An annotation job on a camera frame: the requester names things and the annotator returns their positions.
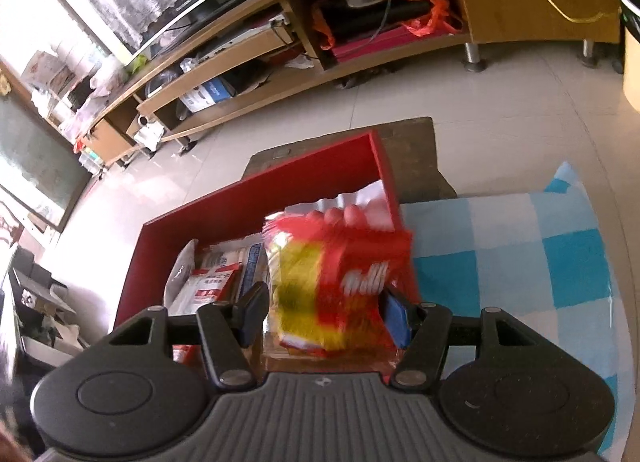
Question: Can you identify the red yellow snack packet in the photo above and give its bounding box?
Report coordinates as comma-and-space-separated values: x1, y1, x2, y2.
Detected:
262, 213, 412, 357

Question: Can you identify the white blue snack packet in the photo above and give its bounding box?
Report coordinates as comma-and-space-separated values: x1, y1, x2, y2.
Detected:
195, 234, 269, 302

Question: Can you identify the red white snack packet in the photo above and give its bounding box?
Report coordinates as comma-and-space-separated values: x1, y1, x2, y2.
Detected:
168, 263, 242, 316

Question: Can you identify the clear cracker packet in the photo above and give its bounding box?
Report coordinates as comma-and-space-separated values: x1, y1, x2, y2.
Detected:
262, 241, 400, 375

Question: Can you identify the grey newspaper-print packet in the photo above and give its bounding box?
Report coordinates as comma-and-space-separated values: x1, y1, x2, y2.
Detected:
163, 239, 198, 308

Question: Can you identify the red cardboard box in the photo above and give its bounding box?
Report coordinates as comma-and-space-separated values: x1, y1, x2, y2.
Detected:
113, 128, 421, 378

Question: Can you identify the sausage packet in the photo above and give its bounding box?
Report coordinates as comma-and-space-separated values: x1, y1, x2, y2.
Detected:
284, 181, 397, 230

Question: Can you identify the blue white checkered tablecloth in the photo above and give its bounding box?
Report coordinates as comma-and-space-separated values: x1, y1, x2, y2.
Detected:
401, 162, 636, 461

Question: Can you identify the brown floor mat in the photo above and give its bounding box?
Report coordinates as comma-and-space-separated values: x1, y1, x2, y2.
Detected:
242, 117, 458, 204

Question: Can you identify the blue white box on shelf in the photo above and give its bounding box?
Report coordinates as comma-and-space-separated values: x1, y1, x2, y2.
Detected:
179, 77, 238, 114

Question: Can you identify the wooden TV stand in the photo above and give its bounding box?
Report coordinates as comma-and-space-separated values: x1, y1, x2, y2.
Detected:
78, 0, 620, 164

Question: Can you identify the orange plastic bag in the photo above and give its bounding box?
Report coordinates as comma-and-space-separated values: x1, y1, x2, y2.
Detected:
310, 0, 463, 51

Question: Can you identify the yellow waste bin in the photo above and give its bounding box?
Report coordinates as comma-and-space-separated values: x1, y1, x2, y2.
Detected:
620, 0, 640, 112

